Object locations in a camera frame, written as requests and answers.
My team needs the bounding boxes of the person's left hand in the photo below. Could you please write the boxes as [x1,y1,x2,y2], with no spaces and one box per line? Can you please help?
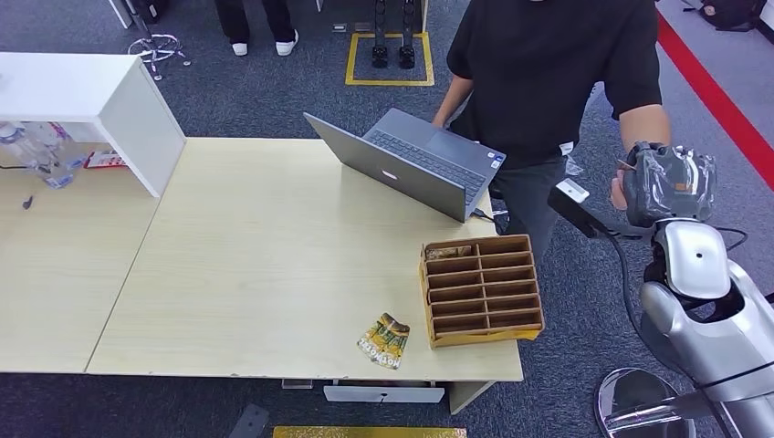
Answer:
[609,162,633,212]

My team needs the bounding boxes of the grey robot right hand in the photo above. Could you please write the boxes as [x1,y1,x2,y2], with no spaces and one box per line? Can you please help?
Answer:
[622,141,719,229]

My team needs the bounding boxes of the brown wooden card organizer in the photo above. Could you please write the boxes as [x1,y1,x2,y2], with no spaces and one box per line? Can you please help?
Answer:
[419,234,546,350]

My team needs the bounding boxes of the brown patterned card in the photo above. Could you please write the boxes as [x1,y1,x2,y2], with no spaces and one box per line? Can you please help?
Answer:
[425,245,474,261]

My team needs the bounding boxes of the person in white shoes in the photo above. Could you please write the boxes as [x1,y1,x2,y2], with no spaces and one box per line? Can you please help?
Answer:
[214,0,300,57]

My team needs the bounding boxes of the dark backpack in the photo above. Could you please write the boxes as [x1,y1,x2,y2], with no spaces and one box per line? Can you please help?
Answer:
[683,0,766,33]

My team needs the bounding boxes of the chrome round base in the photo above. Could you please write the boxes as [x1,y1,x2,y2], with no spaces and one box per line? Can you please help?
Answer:
[595,367,696,438]

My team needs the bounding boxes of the grey laptop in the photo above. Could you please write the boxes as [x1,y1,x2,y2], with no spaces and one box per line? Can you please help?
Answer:
[303,107,507,224]

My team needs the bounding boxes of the grey metal pole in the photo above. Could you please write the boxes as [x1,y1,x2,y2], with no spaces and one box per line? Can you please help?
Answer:
[604,392,717,432]

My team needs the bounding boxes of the black robot leg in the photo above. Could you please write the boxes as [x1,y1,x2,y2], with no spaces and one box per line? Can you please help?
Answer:
[397,0,418,70]
[370,0,390,69]

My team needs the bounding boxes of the beige table leg panel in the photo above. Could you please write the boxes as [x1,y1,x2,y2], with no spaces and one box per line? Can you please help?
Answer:
[448,381,497,416]

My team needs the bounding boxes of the yellow green printed pouch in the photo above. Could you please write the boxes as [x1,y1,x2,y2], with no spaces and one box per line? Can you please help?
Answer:
[356,312,411,370]

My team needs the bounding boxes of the dark grey flat object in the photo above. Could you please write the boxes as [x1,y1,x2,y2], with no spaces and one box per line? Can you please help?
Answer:
[228,403,271,438]

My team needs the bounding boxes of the chrome chair base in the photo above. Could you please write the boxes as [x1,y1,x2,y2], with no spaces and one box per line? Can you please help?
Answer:
[127,33,193,83]

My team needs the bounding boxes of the red and white packet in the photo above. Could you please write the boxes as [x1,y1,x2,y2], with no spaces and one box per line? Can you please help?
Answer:
[83,150,128,171]

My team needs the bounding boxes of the white furniture leg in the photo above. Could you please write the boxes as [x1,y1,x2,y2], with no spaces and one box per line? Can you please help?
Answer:
[107,0,135,30]

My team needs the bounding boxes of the white desk shelf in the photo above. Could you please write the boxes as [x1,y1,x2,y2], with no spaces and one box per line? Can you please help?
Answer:
[0,51,187,199]

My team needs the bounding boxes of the clear plastic water bottle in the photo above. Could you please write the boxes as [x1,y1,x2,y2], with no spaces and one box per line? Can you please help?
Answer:
[0,122,49,173]
[26,120,89,190]

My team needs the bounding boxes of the black and white wrist camera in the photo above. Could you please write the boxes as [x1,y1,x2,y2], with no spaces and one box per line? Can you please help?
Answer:
[547,178,612,238]

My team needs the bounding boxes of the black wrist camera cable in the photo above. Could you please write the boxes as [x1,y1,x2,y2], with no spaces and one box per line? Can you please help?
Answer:
[606,231,643,339]

